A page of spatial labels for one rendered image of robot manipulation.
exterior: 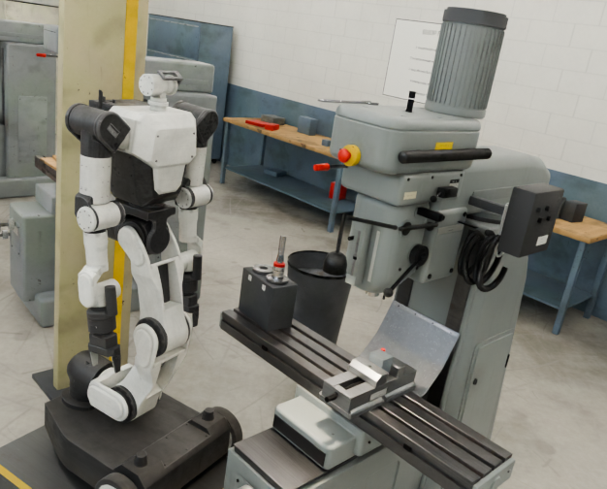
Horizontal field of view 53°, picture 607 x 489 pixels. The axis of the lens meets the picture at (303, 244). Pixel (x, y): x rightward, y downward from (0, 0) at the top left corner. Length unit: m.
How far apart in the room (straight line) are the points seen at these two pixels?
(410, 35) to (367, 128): 5.52
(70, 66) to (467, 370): 2.20
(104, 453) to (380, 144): 1.46
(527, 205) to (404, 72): 5.38
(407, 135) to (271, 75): 7.13
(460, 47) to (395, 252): 0.66
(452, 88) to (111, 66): 1.78
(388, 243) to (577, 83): 4.52
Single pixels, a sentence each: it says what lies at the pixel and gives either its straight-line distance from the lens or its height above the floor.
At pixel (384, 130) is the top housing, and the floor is 1.85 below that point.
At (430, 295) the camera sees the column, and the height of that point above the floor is 1.20.
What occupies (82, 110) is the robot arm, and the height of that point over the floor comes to 1.76.
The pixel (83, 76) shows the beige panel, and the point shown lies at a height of 1.73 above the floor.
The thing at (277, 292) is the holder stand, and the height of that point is 1.12.
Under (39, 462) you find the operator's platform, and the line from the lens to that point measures 2.66.
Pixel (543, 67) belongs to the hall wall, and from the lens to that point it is 6.39.
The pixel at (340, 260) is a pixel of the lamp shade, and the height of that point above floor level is 1.45.
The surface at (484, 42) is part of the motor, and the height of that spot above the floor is 2.12.
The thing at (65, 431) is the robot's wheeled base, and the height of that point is 0.57.
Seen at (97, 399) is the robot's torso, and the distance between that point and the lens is 2.48.
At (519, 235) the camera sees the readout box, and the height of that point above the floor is 1.59.
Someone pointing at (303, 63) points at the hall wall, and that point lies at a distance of 8.33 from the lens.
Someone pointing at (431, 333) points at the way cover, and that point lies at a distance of 2.40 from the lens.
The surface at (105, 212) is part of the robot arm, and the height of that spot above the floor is 1.47.
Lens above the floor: 2.07
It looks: 19 degrees down
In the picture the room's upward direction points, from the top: 9 degrees clockwise
